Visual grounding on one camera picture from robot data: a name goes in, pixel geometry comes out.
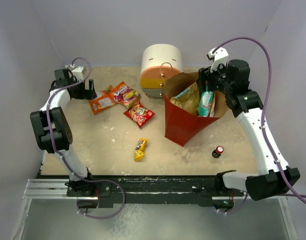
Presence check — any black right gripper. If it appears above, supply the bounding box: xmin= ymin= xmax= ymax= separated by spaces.
xmin=197 ymin=60 xmax=233 ymax=96

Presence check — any orange Fox's candy bag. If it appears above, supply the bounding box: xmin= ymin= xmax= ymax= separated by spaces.
xmin=88 ymin=85 xmax=116 ymax=115

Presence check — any large gold snack bag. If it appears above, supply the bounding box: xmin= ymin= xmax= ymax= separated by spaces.
xmin=170 ymin=82 xmax=201 ymax=116

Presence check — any teal Fox's candy bag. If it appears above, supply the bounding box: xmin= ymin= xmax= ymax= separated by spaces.
xmin=198 ymin=87 xmax=213 ymax=117

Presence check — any colourful candy packet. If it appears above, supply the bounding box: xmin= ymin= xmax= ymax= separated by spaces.
xmin=108 ymin=81 xmax=140 ymax=109

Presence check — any red paper bag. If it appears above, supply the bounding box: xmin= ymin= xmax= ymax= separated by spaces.
xmin=164 ymin=72 xmax=228 ymax=147

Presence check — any red noodle snack packet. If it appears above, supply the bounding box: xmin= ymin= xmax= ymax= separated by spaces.
xmin=123 ymin=101 xmax=155 ymax=128

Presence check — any orange Kettle chip bag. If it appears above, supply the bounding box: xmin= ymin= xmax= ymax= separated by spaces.
xmin=208 ymin=92 xmax=216 ymax=118

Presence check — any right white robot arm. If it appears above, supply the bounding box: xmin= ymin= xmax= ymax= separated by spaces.
xmin=197 ymin=59 xmax=301 ymax=201

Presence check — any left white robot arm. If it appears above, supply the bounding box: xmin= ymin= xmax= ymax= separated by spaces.
xmin=30 ymin=69 xmax=97 ymax=196

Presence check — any small three-drawer cabinet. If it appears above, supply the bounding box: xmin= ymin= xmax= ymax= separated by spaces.
xmin=140 ymin=44 xmax=183 ymax=98

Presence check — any yellow M&M's packet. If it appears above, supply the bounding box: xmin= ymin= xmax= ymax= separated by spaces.
xmin=134 ymin=138 xmax=148 ymax=162

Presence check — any small red-capped bottle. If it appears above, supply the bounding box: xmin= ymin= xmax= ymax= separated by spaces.
xmin=212 ymin=146 xmax=224 ymax=158

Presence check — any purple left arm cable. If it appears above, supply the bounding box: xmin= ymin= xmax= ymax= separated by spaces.
xmin=45 ymin=57 xmax=126 ymax=220

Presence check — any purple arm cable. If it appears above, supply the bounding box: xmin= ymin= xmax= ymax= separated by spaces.
xmin=45 ymin=57 xmax=126 ymax=220
xmin=210 ymin=37 xmax=306 ymax=216

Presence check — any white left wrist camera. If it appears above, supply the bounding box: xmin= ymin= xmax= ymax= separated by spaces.
xmin=65 ymin=64 xmax=86 ymax=81

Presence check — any aluminium table rail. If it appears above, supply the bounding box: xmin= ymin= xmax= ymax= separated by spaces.
xmin=23 ymin=179 xmax=67 ymax=200

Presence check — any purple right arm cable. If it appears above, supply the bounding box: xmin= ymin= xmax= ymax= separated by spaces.
xmin=210 ymin=37 xmax=306 ymax=216

